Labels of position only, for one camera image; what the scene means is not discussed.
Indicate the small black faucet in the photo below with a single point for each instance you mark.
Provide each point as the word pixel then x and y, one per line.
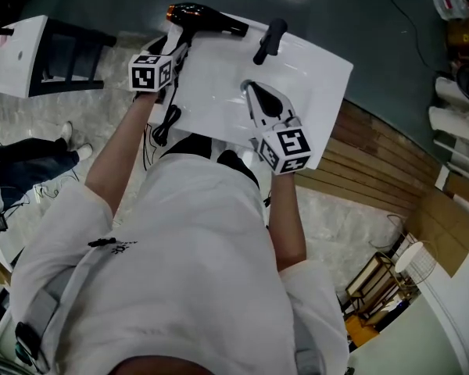
pixel 4 31

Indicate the small white basin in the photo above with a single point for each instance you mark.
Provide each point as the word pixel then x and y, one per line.
pixel 15 57

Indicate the person's right forearm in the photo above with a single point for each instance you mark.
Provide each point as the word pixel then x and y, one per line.
pixel 287 225

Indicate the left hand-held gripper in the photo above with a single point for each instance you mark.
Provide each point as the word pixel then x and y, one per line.
pixel 150 72

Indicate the white curved cabinet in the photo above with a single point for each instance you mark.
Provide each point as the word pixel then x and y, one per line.
pixel 426 334

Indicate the person's white shirt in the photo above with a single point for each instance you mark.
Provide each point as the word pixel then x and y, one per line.
pixel 180 268

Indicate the flat cardboard sheet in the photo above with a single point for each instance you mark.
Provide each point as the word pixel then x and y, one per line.
pixel 445 233

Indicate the cardboard box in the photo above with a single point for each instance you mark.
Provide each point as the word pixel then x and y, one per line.
pixel 461 188

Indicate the white frame rack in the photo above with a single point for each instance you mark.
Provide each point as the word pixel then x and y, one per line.
pixel 463 158

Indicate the person's left forearm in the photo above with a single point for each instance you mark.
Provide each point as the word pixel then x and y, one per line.
pixel 113 162

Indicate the person's black trousers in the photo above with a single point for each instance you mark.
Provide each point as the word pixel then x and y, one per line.
pixel 191 147

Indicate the gold frame rack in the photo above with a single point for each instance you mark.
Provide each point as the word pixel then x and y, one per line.
pixel 375 287

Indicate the clear water jug red label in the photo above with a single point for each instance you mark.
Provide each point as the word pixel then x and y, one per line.
pixel 451 5

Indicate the white rolled sheets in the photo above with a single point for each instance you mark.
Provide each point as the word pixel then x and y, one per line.
pixel 455 111

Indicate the wooden plank platform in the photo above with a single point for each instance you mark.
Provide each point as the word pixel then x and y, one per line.
pixel 375 162

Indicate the white ceramic sink basin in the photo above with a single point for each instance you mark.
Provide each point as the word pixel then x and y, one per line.
pixel 297 76

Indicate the orange box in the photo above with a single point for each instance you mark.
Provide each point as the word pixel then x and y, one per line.
pixel 361 330

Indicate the black waist device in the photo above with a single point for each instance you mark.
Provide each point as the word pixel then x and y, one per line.
pixel 27 340

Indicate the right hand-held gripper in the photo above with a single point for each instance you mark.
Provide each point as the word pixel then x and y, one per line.
pixel 287 151

